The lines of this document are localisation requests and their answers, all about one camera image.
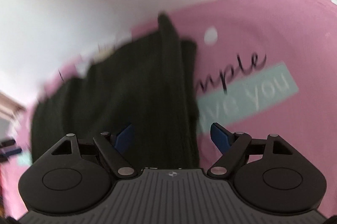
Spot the black knit sweater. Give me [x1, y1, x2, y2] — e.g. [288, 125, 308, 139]
[31, 14, 199, 169]

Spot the pink printed bed sheet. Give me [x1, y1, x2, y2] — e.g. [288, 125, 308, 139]
[0, 0, 337, 222]

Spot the beige curtain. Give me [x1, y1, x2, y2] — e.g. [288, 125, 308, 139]
[0, 92, 26, 121]

